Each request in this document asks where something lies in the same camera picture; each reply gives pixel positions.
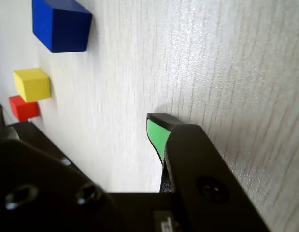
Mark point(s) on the blue wooden cube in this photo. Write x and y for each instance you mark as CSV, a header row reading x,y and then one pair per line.
x,y
62,26

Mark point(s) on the yellow wooden cube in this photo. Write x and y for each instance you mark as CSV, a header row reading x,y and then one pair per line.
x,y
33,84

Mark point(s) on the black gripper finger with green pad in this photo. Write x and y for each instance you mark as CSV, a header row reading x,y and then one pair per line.
x,y
200,169
43,193

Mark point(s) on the red wooden cube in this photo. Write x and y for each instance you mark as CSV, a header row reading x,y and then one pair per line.
x,y
24,111

